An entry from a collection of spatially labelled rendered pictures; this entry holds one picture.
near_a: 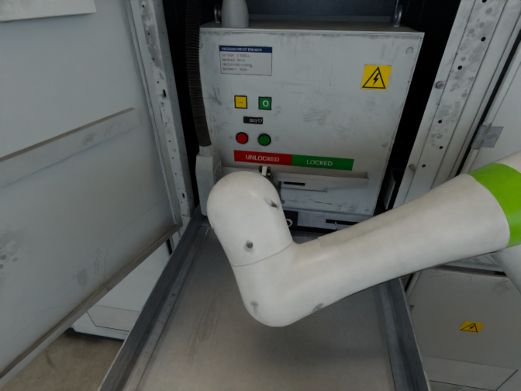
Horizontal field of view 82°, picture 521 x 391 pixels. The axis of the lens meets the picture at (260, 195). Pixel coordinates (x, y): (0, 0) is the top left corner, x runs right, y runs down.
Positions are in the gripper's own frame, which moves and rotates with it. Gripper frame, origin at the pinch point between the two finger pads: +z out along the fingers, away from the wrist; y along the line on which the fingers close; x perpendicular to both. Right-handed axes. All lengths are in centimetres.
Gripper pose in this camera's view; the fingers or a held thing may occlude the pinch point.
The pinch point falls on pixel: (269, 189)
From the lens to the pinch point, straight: 78.8
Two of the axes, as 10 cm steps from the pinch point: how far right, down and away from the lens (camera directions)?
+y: -0.8, 9.9, 1.1
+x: 9.9, 0.9, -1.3
